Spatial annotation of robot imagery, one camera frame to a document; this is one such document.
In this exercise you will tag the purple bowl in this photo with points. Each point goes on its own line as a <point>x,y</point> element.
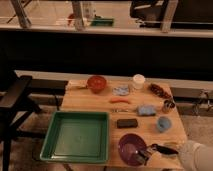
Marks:
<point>128,146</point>

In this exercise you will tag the blue folded cloth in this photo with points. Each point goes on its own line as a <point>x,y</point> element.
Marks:
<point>146,110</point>

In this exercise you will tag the black rectangular sponge block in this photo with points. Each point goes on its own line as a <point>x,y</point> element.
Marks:
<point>127,123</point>

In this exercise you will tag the black chair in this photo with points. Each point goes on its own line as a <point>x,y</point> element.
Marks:
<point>15,107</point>

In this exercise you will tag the small metal utensil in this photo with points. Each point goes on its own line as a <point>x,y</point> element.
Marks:
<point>119,110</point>

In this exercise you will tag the yellow-handled spoon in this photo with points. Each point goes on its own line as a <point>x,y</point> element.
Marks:
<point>78,87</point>

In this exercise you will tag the orange carrot toy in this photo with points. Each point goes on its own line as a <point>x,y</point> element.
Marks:
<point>119,100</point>

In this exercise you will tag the light blue crumpled cloth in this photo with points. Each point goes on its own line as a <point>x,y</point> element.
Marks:
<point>121,90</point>

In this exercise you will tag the red bowl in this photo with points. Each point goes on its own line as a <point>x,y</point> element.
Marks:
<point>96,83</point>

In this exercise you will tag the green plastic tray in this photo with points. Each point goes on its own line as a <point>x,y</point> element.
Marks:
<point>77,137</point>

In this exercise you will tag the brown pinecone-like object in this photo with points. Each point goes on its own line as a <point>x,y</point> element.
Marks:
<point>159,91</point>

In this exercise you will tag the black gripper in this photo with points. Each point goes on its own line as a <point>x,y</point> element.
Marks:
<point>163,149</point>

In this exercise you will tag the white cup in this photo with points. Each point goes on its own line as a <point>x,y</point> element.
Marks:
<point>138,81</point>

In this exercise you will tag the small blue cup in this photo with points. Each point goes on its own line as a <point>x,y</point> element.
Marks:
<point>163,124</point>

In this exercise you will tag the small brown jar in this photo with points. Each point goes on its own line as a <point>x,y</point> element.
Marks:
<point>168,106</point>

